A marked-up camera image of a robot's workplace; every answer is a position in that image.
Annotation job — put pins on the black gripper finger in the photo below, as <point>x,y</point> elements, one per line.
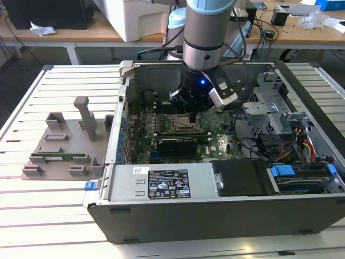
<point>208,103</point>
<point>193,117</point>

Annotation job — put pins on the silver CPU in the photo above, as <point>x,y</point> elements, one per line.
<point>183,124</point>

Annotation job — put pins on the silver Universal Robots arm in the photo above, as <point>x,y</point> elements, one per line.
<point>205,35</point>

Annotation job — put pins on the CPU socket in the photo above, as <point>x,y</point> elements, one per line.
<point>186,130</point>

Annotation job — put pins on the green motherboard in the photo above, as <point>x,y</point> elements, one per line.
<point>221,126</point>

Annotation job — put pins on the RAM slot with white clips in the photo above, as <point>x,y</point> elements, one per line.
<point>161,102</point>
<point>161,108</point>
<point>161,132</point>

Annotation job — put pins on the black graphics card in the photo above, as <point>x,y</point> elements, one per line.
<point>178,147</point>

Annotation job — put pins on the dark round cylinder component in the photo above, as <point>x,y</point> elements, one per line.
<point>148,97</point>

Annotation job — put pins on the grey metal drive cage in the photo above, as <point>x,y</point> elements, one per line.
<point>258,108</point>

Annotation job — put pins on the white power strip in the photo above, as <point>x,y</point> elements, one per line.
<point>247,54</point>

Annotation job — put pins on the black plastic shroud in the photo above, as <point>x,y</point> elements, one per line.
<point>237,178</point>

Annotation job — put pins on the black power adapter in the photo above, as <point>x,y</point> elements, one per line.
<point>269,34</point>

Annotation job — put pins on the black cube box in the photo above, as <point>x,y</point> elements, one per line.
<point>252,14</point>

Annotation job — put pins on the white printer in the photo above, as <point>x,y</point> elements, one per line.
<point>129,19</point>

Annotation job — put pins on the grey power supply unit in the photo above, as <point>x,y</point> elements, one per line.
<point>126,189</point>

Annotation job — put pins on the hard disk in blue carrier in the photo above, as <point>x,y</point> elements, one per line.
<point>281,171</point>

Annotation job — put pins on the small blue card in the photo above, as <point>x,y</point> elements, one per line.
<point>260,5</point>

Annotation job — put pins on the small black box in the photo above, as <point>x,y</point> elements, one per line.
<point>279,17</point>

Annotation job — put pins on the black open PC case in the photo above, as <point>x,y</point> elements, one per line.
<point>215,221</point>

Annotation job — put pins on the wooden desk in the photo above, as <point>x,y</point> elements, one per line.
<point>296,36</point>

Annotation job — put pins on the grey parts rack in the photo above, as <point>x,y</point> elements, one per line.
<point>72,140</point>

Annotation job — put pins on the blue case latch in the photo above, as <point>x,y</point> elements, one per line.
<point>90,186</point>

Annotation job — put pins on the grey flat box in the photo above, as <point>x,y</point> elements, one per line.
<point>304,9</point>

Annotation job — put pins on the green RAM stick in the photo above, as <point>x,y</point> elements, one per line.
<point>67,155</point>

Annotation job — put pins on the clear plastic bag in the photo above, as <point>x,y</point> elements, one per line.
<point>312,20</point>

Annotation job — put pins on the white flat package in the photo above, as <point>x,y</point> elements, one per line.
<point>335,24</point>

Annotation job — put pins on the blue cardboard box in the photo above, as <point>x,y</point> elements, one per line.
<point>331,5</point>

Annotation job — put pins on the black computer tower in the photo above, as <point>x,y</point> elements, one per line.
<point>48,13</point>

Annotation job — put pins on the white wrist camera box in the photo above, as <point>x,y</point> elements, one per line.
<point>223,99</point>

